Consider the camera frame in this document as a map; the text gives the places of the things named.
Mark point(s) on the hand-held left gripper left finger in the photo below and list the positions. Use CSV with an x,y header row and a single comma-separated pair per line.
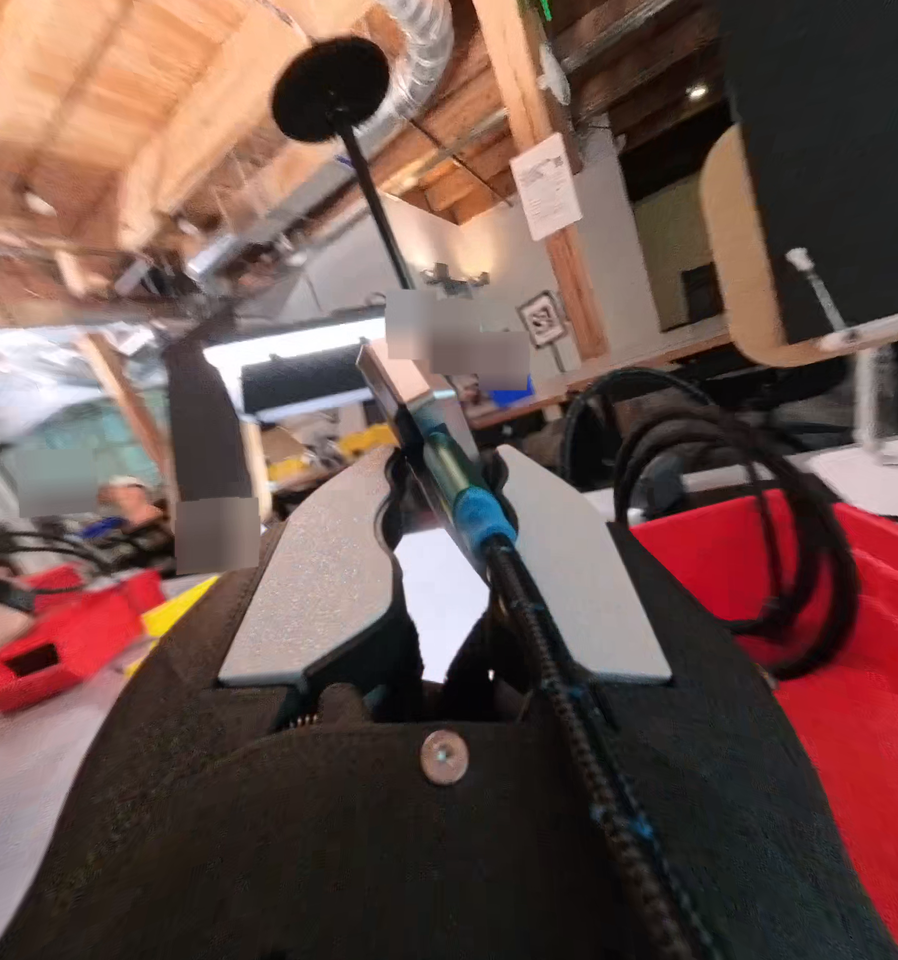
x,y
321,577

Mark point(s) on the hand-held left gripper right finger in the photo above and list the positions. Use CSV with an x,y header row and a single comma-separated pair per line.
x,y
584,585

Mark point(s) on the grey metal port hub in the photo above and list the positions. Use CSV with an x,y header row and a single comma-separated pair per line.
x,y
392,390

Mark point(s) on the yellow storage bin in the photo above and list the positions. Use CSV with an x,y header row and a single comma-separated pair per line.
x,y
366,439

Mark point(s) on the yellow plastic bin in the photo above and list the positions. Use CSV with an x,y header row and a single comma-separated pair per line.
x,y
171,611

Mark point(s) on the small red plastic bin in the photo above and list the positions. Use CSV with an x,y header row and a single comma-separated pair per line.
x,y
134,589

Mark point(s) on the black computer monitor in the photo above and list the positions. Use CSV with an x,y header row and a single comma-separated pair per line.
x,y
306,382

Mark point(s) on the blue storage bin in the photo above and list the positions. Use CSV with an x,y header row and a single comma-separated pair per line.
x,y
512,394

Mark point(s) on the white led light panel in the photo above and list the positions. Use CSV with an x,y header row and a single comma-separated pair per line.
x,y
291,345

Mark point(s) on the red bin with slot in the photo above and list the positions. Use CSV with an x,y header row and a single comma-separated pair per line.
x,y
81,637

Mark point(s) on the large red plastic bin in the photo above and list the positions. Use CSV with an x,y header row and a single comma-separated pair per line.
x,y
868,712

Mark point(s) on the white metal stand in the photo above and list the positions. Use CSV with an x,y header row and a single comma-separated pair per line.
x,y
876,397

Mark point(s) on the white paper notice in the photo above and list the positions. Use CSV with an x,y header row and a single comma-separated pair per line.
x,y
546,184

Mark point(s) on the black round disc stand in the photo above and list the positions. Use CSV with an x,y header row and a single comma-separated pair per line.
x,y
329,86

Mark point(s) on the black partition panel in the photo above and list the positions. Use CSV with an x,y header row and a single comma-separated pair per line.
x,y
831,150

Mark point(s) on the green exit sign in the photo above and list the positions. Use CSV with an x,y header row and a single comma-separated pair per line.
x,y
546,9

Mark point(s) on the framed wall sign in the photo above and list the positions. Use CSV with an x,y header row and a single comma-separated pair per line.
x,y
542,319

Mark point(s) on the wall lamp fixture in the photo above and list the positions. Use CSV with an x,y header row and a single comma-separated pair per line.
x,y
456,281

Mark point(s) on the silver air duct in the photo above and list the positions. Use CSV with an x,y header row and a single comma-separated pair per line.
x,y
426,45

